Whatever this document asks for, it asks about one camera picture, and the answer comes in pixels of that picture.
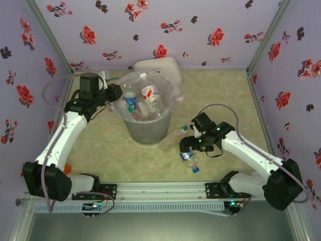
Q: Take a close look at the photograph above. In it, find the crushed blue label bottle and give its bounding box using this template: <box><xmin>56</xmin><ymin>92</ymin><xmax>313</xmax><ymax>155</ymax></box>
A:
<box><xmin>180</xmin><ymin>148</ymin><xmax>201</xmax><ymax>174</ymax></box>

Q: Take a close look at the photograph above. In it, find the blue label plastic bottle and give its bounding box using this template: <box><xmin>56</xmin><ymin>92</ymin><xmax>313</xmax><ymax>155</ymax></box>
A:
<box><xmin>123</xmin><ymin>91</ymin><xmax>137</xmax><ymax>109</ymax></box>

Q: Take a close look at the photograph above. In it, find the large red label bottle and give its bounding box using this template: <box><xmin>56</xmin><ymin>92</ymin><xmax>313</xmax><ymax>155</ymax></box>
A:
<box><xmin>139</xmin><ymin>72</ymin><xmax>160</xmax><ymax>101</ymax></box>

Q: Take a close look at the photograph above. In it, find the grey plastic bin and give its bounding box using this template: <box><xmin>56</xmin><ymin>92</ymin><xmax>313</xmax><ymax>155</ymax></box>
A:
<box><xmin>114</xmin><ymin>71</ymin><xmax>176</xmax><ymax>146</ymax></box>

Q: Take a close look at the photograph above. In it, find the clear plastic bin liner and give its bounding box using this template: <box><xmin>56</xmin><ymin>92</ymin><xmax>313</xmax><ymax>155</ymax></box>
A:
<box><xmin>112</xmin><ymin>71</ymin><xmax>185</xmax><ymax>121</ymax></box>

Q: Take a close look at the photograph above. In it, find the white plastic medicine box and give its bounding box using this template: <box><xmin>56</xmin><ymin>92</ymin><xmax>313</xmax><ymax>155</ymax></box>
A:
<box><xmin>133</xmin><ymin>56</ymin><xmax>183</xmax><ymax>85</ymax></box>

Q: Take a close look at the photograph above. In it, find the aluminium side rail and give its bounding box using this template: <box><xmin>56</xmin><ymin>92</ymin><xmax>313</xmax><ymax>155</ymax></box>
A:
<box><xmin>49</xmin><ymin>72</ymin><xmax>75</xmax><ymax>136</ymax></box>
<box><xmin>247</xmin><ymin>70</ymin><xmax>279</xmax><ymax>161</ymax></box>

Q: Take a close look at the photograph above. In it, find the grey right arm cable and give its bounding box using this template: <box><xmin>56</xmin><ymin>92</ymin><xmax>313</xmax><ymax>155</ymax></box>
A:
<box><xmin>199</xmin><ymin>103</ymin><xmax>308</xmax><ymax>216</ymax></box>

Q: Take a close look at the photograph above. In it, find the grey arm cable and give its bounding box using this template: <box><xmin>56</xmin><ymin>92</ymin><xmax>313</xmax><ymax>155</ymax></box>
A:
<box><xmin>199</xmin><ymin>103</ymin><xmax>308</xmax><ymax>216</ymax></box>
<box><xmin>41</xmin><ymin>74</ymin><xmax>116</xmax><ymax>219</ymax></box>

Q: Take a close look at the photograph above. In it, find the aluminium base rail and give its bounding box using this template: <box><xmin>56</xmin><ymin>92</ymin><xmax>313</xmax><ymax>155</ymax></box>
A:
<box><xmin>25</xmin><ymin>181</ymin><xmax>266</xmax><ymax>201</ymax></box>

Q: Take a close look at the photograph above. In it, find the white slotted cable duct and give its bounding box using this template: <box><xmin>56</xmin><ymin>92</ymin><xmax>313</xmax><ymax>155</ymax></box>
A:
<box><xmin>34</xmin><ymin>202</ymin><xmax>224</xmax><ymax>213</ymax></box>

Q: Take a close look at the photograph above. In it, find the aluminium corner post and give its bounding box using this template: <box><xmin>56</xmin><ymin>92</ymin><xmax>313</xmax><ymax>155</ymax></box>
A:
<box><xmin>247</xmin><ymin>0</ymin><xmax>294</xmax><ymax>73</ymax></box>
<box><xmin>24</xmin><ymin>0</ymin><xmax>75</xmax><ymax>73</ymax></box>

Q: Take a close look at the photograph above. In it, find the grey left arm cable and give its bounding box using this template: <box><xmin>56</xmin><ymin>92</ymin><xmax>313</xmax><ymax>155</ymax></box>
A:
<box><xmin>41</xmin><ymin>74</ymin><xmax>116</xmax><ymax>219</ymax></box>

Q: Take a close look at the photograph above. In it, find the aluminium outer frame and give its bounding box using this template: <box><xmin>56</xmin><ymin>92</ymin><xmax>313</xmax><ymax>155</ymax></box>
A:
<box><xmin>7</xmin><ymin>198</ymin><xmax>311</xmax><ymax>241</ymax></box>

